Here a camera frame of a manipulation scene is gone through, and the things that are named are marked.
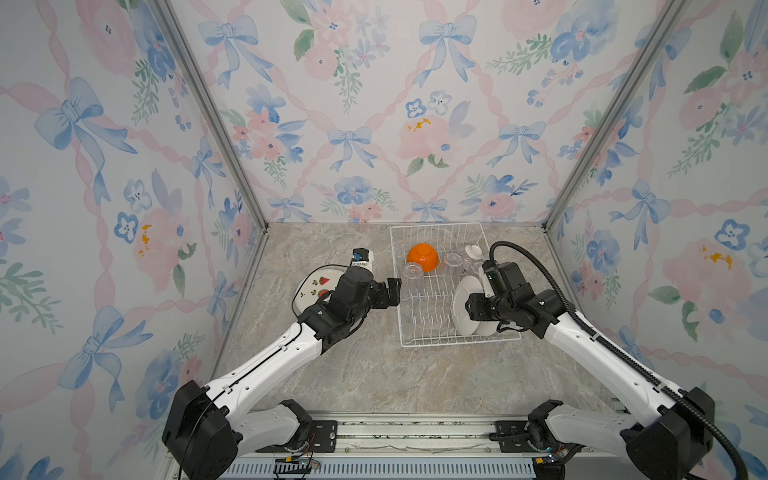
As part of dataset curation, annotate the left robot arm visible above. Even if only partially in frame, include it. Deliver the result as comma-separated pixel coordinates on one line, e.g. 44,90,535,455
162,266,402,479

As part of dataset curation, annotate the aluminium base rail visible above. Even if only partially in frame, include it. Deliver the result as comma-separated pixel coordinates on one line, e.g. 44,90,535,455
155,410,685,480

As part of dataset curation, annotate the left corner aluminium post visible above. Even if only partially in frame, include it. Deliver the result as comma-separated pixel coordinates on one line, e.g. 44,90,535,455
146,0,268,232

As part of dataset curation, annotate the white deep plate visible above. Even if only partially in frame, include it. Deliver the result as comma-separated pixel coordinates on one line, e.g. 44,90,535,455
452,276,496,337

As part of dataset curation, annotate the clear glass cup near bowl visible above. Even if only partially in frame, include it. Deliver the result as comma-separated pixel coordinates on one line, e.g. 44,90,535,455
403,262,424,282

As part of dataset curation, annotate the black corrugated cable conduit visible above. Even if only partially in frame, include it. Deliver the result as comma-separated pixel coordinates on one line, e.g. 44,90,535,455
488,241,751,480

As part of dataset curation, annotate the clear glass cup back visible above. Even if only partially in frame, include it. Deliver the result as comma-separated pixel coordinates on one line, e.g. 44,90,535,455
442,252,464,270

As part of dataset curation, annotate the white wire dish rack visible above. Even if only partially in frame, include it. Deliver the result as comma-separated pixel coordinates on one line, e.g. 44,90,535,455
390,223,521,347

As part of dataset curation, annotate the right corner aluminium post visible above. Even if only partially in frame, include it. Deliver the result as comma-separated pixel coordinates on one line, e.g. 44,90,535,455
542,0,689,233

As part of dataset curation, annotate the white plate strawberry pattern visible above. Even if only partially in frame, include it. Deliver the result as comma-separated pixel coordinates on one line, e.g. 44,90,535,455
292,265,347,316

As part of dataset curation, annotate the corner aluminium post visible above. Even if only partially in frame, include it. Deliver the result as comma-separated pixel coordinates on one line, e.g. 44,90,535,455
542,0,689,233
146,0,268,232

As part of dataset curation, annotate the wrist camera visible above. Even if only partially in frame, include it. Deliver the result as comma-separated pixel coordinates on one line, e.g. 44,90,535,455
478,273,495,298
350,247,374,272

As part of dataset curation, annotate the orange bowl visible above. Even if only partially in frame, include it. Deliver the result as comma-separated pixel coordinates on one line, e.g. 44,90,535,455
406,243,440,273

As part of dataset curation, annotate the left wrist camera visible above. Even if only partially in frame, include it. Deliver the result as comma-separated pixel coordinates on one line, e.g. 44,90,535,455
350,247,374,272

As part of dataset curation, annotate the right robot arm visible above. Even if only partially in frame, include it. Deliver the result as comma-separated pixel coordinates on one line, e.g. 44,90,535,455
453,262,715,479

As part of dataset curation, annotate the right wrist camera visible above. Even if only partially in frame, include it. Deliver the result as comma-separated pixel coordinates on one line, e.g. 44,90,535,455
478,273,495,298

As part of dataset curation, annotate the striped ceramic bowl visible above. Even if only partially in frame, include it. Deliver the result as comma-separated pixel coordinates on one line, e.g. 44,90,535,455
464,244,483,261

